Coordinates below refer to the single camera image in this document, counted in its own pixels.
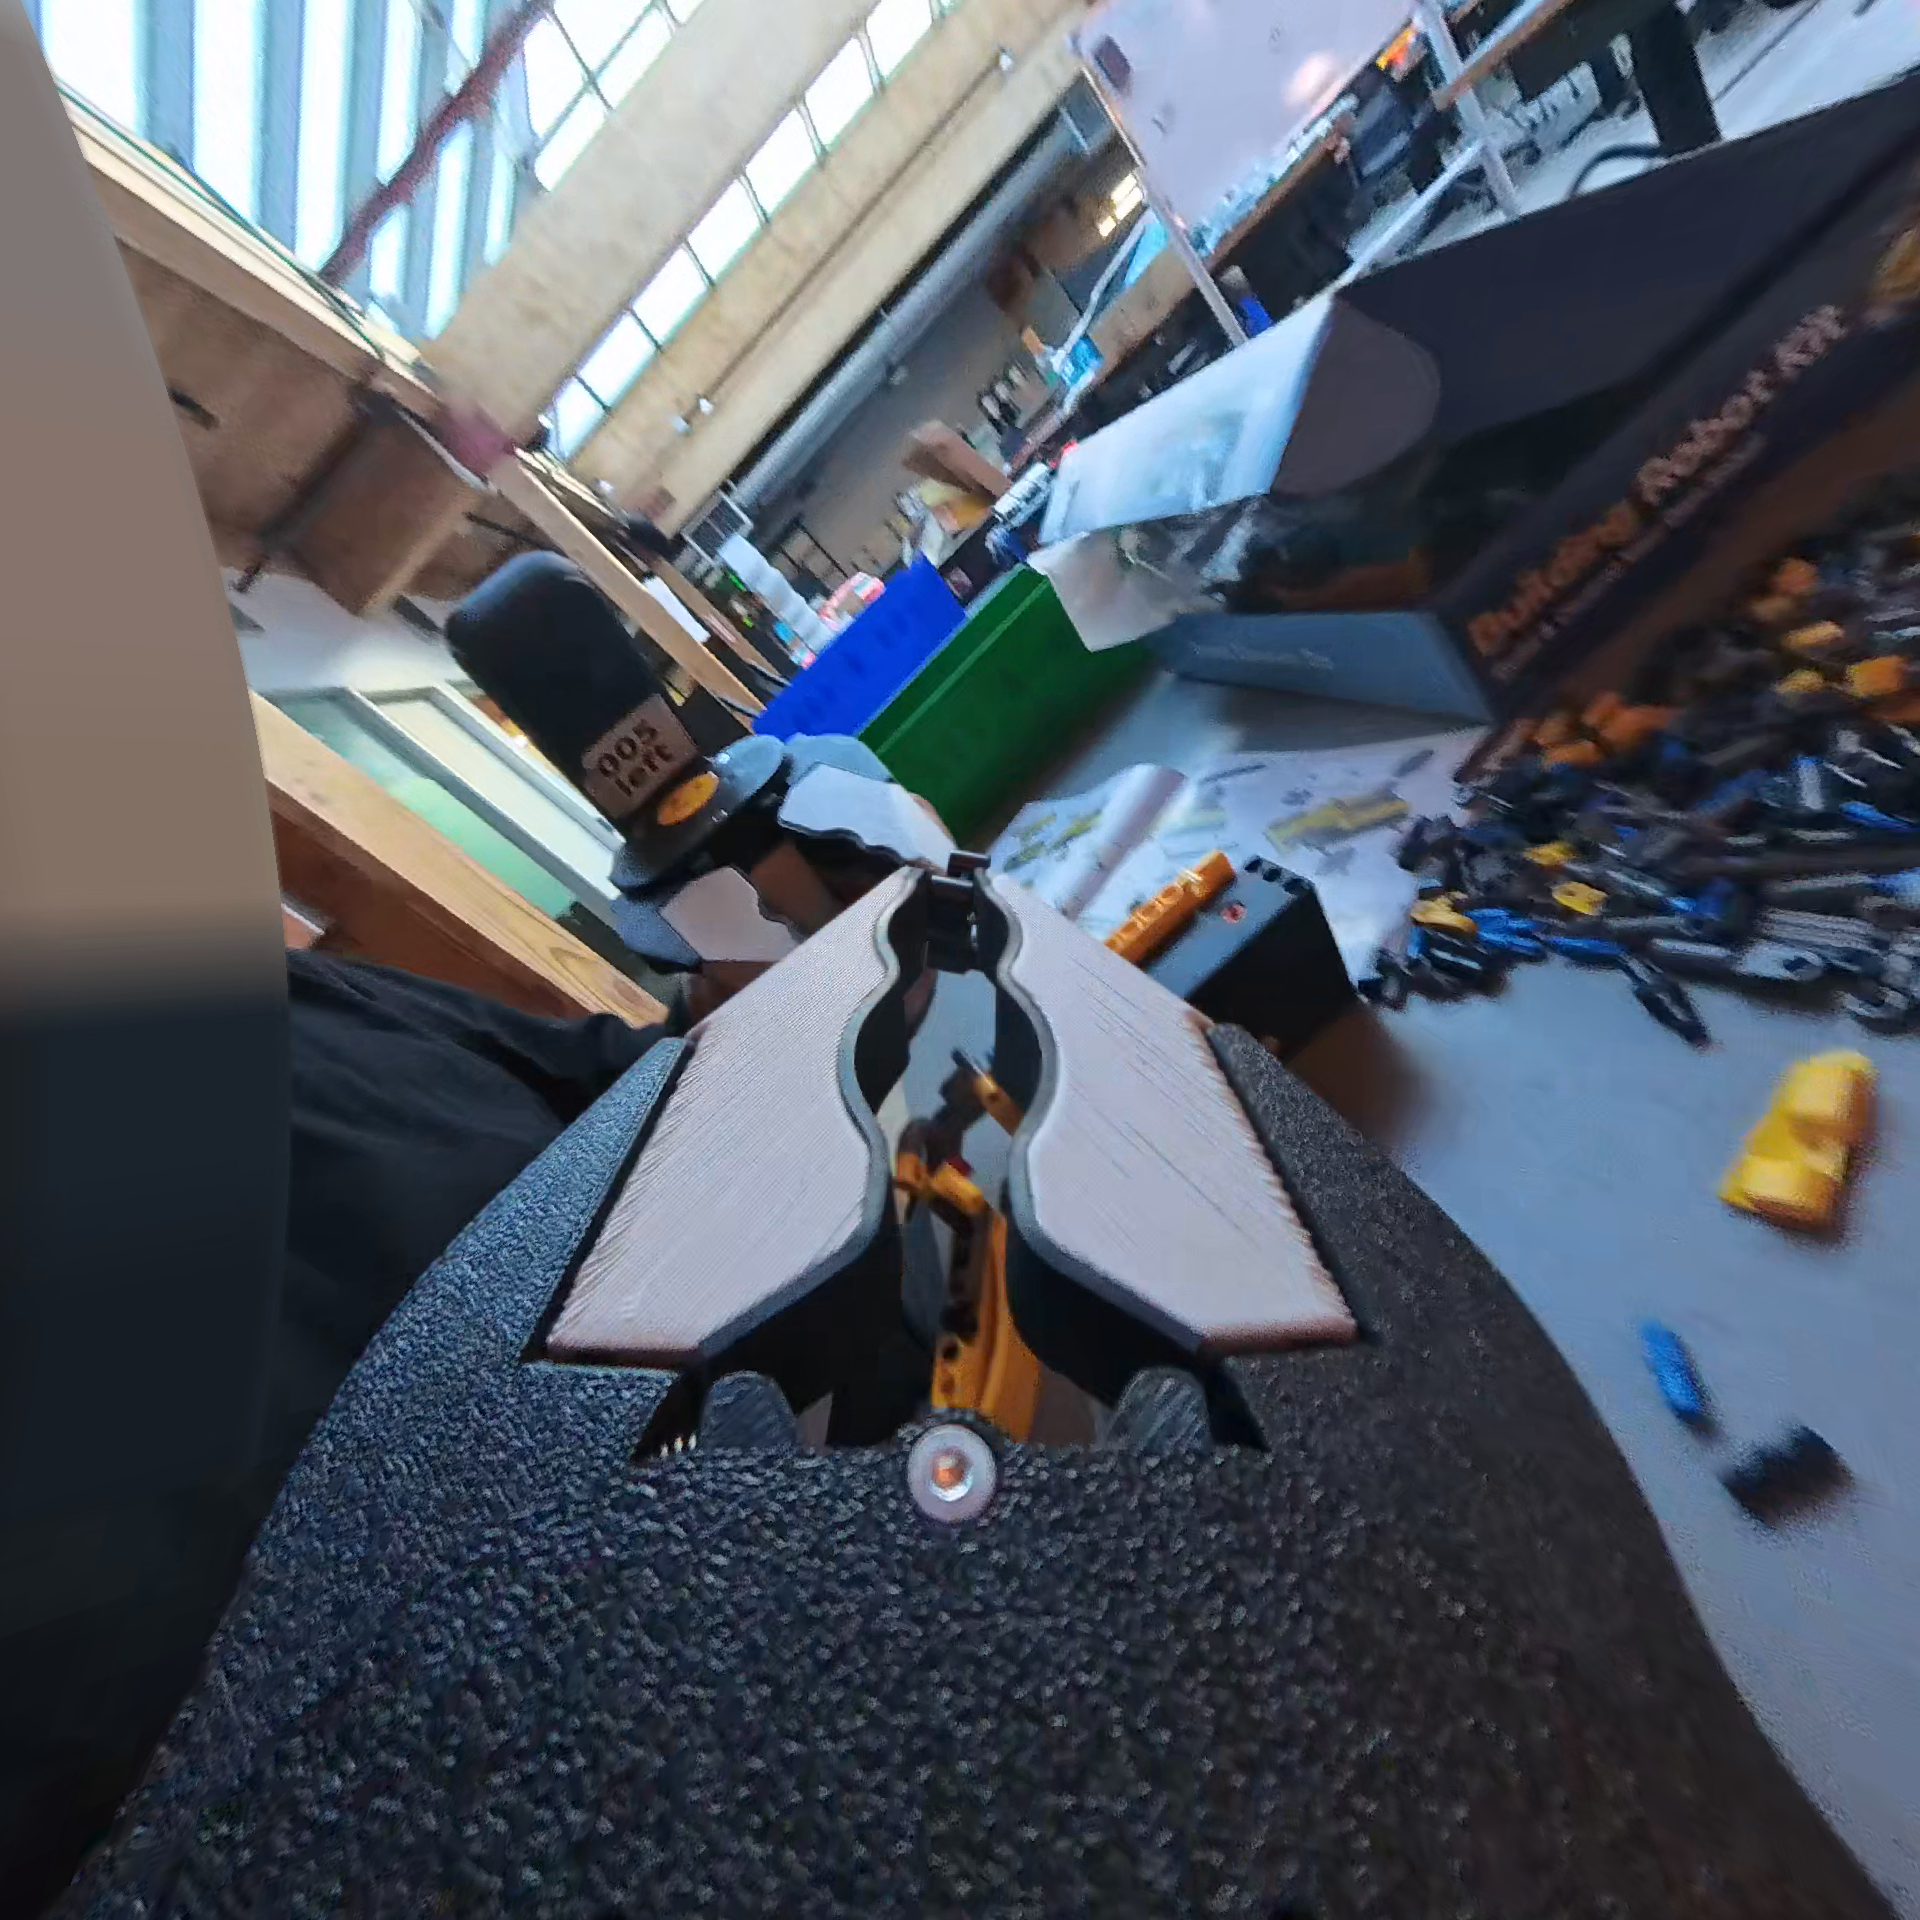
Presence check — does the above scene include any black pin piece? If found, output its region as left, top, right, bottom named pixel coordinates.
left=1716, top=1424, right=1854, bottom=1520

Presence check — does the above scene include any green plastic bin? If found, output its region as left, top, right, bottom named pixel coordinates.
left=863, top=568, right=1157, bottom=843

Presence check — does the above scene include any whiteboard on stand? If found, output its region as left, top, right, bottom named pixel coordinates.
left=1070, top=0, right=1518, bottom=345

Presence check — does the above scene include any yellow grey toy vehicle model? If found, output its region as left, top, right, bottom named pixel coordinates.
left=890, top=846, right=1357, bottom=1446

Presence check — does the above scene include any yellow panel piece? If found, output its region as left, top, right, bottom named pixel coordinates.
left=1716, top=1052, right=1881, bottom=1234

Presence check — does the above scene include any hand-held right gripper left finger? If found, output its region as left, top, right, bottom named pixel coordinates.
left=545, top=869, right=931, bottom=1363

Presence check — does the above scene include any blue pin piece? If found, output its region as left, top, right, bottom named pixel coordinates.
left=1636, top=1316, right=1714, bottom=1430

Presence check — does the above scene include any open instruction booklet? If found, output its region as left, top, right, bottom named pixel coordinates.
left=989, top=734, right=1486, bottom=976

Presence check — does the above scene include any plastic bag of parts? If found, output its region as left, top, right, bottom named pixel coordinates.
left=1034, top=497, right=1442, bottom=649

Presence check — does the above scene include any pile of small building parts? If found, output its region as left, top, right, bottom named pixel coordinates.
left=1357, top=524, right=1920, bottom=1045

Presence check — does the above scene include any blue kit box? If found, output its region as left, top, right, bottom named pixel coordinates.
left=1034, top=76, right=1920, bottom=722

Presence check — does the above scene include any person's black clothed body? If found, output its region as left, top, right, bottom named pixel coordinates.
left=283, top=1109, right=600, bottom=1502

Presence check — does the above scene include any blue plastic bin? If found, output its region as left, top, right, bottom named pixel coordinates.
left=751, top=557, right=971, bottom=744

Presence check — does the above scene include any wooden workbench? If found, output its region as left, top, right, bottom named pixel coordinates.
left=247, top=689, right=669, bottom=1028

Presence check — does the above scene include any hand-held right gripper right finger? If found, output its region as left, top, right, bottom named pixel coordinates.
left=976, top=869, right=1362, bottom=1354

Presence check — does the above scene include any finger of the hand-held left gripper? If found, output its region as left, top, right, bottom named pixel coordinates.
left=655, top=869, right=816, bottom=968
left=777, top=764, right=963, bottom=876

